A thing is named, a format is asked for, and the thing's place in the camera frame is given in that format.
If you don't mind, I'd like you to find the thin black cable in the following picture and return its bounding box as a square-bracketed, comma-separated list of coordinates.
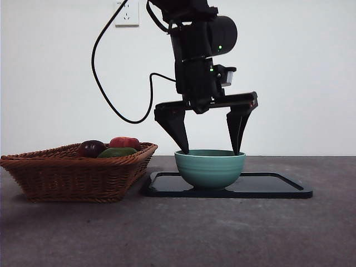
[91, 0, 179, 125]

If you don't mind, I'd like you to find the teal ribbed bowl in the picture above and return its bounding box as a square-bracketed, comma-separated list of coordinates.
[174, 149, 247, 191]

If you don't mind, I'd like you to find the red fruit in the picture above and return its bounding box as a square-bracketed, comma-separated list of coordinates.
[108, 136, 141, 151]

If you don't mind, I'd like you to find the green avocado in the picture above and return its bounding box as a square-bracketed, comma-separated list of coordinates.
[97, 147, 139, 159]

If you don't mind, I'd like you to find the brown wicker basket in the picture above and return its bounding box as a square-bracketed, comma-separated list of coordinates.
[0, 142, 159, 204]

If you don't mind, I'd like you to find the white wall socket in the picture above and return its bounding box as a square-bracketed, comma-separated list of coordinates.
[115, 0, 140, 28]

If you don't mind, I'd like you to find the black rectangular tray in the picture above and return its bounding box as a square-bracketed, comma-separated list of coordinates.
[141, 171, 314, 199]

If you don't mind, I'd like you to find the dark purple fruit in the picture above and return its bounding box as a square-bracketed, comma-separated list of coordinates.
[77, 140, 107, 159]

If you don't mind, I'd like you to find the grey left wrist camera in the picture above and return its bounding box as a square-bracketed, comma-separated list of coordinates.
[221, 65, 238, 87]

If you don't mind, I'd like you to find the thick black cable loop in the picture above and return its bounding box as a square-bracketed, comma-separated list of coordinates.
[146, 0, 172, 34]

